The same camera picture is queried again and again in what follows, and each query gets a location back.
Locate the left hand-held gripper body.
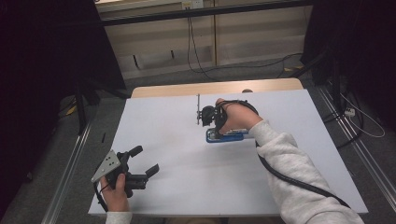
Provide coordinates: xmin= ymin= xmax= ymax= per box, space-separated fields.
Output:
xmin=91 ymin=149 xmax=149 ymax=199

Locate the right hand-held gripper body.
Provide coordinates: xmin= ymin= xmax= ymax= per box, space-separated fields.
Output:
xmin=196 ymin=93 xmax=228 ymax=129

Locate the blue stapler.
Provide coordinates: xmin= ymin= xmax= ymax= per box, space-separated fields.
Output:
xmin=205 ymin=127 xmax=250 ymax=144

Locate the person's right hand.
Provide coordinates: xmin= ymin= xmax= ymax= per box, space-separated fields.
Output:
xmin=215 ymin=98 xmax=264 ymax=135

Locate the person's left hand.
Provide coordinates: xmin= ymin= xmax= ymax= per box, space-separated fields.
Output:
xmin=100 ymin=173 xmax=131 ymax=214

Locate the white table sheet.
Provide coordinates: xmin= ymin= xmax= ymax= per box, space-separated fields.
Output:
xmin=88 ymin=89 xmax=369 ymax=217

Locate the black stand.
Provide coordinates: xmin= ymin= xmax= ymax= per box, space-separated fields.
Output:
xmin=74 ymin=78 xmax=104 ymax=135

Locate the black horizontal bar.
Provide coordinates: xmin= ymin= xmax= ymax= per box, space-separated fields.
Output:
xmin=99 ymin=0 xmax=314 ymax=27

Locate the black curtain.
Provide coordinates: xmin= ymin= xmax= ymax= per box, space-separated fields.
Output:
xmin=300 ymin=0 xmax=396 ymax=132
xmin=0 ymin=0 xmax=127 ymax=216

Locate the left hand-held gripper black cable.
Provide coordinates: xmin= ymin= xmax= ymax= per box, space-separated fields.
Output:
xmin=92 ymin=181 xmax=109 ymax=213

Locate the hand-held gripper black cable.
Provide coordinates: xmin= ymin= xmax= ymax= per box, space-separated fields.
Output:
xmin=221 ymin=99 xmax=352 ymax=209
xmin=92 ymin=181 xmax=109 ymax=213

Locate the metal floor rail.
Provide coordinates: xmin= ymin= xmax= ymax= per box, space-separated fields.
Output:
xmin=316 ymin=85 xmax=396 ymax=204
xmin=40 ymin=122 xmax=92 ymax=224

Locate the black wall cable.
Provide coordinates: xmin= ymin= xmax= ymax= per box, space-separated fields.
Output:
xmin=186 ymin=17 xmax=304 ymax=82

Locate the right hand-held gripper black cable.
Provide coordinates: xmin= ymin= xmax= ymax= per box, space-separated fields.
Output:
xmin=221 ymin=99 xmax=352 ymax=209

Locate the white wall socket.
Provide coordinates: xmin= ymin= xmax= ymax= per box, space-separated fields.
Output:
xmin=181 ymin=0 xmax=205 ymax=10

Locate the white floor cable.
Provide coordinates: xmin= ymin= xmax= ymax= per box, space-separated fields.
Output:
xmin=339 ymin=92 xmax=387 ymax=139

